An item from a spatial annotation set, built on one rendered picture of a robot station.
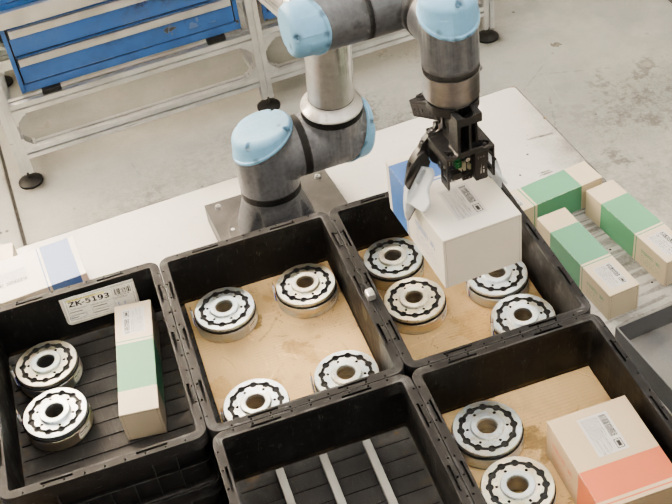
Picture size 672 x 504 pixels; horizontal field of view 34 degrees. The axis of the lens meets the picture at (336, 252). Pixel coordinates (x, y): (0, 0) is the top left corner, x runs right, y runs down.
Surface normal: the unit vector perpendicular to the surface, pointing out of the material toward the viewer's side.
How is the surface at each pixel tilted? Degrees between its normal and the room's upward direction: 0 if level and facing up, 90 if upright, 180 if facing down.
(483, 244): 90
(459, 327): 0
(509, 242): 90
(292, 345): 0
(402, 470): 0
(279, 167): 86
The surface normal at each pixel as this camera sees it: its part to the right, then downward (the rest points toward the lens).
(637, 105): -0.11, -0.73
